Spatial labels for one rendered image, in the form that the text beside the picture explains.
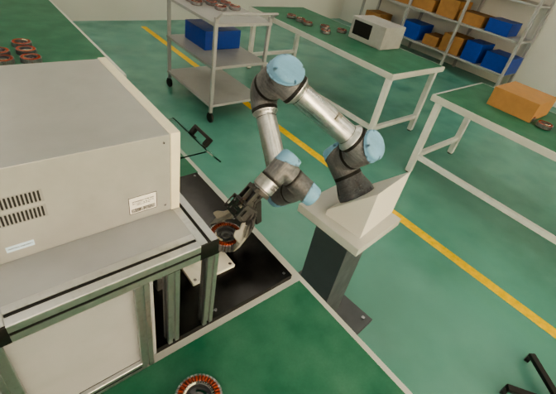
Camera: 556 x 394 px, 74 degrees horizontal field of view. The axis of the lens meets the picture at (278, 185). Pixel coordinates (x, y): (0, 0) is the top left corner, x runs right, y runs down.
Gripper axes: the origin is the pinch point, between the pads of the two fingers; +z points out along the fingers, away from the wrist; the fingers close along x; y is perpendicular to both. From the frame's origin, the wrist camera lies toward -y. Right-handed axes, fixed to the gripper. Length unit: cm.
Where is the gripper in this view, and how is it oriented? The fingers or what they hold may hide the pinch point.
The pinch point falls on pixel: (222, 237)
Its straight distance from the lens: 122.3
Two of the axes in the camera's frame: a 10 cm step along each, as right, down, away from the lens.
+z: -6.7, 7.4, -0.1
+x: 6.2, 5.5, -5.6
